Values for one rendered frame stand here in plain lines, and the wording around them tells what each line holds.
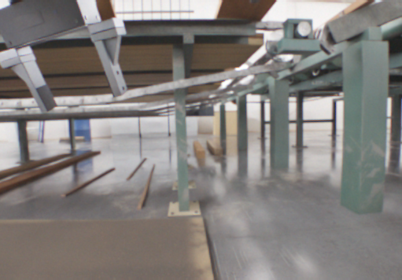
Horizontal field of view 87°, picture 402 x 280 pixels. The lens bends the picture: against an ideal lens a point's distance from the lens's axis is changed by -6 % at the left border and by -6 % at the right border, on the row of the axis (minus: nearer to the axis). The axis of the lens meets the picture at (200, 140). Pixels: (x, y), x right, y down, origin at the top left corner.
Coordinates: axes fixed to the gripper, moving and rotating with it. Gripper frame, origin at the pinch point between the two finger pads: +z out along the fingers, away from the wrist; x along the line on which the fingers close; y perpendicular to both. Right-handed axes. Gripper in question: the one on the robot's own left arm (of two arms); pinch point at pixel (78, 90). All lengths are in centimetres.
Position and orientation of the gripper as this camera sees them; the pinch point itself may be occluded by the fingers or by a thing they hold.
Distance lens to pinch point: 40.6
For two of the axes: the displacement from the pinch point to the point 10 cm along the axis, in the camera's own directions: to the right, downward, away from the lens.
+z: 2.1, 8.7, 4.5
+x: -9.8, 1.5, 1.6
